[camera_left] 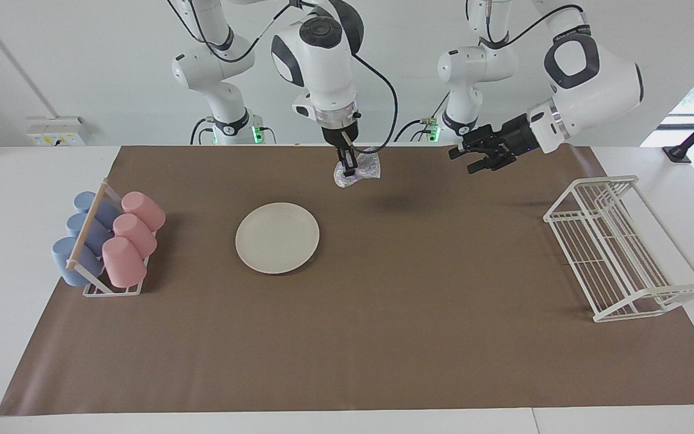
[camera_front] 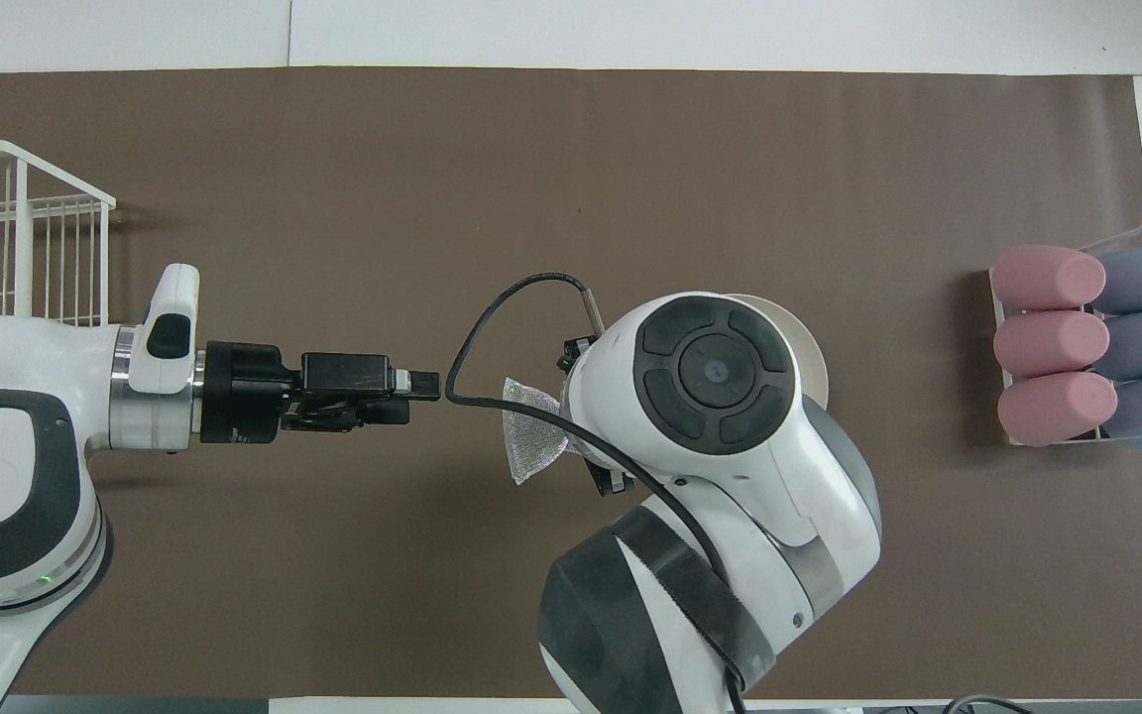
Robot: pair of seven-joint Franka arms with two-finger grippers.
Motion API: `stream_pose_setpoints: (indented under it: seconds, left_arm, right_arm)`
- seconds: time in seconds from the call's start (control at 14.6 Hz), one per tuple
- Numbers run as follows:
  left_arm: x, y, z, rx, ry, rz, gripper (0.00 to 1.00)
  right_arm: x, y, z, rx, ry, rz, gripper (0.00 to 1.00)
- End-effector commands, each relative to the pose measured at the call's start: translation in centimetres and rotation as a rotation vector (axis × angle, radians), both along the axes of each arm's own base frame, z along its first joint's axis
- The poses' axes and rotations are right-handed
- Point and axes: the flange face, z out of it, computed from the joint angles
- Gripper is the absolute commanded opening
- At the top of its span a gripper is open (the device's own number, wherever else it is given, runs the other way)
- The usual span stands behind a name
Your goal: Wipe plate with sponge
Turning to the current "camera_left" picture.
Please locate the green lit base connector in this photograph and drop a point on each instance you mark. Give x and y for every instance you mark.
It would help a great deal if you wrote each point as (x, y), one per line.
(256, 134)
(433, 129)

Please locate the pink plastic cup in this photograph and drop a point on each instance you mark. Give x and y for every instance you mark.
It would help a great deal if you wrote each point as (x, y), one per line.
(123, 262)
(145, 210)
(136, 235)

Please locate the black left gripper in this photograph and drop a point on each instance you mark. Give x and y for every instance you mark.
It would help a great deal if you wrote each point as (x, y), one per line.
(503, 144)

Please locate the clear plastic bag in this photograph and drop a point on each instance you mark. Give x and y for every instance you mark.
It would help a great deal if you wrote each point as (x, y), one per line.
(368, 166)

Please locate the cream round plate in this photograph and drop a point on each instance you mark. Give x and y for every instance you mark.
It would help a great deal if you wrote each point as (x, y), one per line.
(278, 238)

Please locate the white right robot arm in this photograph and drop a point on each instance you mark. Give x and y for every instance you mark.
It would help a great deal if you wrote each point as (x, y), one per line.
(323, 54)

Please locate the white wooden cup rack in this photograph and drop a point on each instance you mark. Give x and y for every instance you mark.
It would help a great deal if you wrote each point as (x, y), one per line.
(87, 226)

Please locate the white wall socket box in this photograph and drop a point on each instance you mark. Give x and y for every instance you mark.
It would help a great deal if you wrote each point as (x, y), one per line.
(55, 131)

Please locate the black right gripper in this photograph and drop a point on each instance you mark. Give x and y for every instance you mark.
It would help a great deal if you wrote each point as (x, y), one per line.
(341, 134)

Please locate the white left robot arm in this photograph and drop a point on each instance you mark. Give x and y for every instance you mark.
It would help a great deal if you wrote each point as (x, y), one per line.
(600, 78)

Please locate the brown table mat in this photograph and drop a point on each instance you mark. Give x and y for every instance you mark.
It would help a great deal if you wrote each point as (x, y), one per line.
(383, 337)

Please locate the blue plastic cup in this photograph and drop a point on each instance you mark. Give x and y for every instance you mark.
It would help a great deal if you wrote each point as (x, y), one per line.
(95, 234)
(70, 265)
(106, 211)

